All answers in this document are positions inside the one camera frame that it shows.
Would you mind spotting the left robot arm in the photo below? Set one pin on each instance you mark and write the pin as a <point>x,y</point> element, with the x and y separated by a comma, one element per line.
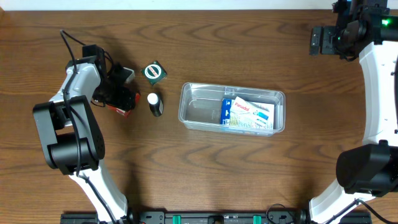
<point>71,138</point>

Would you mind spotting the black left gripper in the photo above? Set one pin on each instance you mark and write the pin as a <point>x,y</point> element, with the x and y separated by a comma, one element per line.
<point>125,101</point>

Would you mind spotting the dark syrup bottle white cap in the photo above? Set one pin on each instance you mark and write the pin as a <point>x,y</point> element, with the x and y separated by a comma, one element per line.
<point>155,104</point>

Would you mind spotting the blue KoolFever box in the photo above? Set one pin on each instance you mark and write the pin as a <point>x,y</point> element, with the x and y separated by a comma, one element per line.
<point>225,111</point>

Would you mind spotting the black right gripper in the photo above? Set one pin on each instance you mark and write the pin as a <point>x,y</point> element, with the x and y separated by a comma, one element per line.
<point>321,40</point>

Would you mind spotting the red Panadol ActiFast box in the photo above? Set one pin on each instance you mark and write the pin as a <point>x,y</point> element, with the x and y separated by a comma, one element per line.
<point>124,103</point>

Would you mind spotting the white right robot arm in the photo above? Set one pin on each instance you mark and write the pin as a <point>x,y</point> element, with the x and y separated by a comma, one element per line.
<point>367,32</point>

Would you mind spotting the white Panadol box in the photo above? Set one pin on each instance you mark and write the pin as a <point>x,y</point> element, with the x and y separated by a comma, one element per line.
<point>247,114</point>

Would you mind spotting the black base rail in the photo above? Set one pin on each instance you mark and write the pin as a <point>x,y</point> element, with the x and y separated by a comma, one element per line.
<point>160,217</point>

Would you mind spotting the clear plastic container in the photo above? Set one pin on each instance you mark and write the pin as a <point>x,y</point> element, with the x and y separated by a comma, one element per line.
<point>200,107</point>

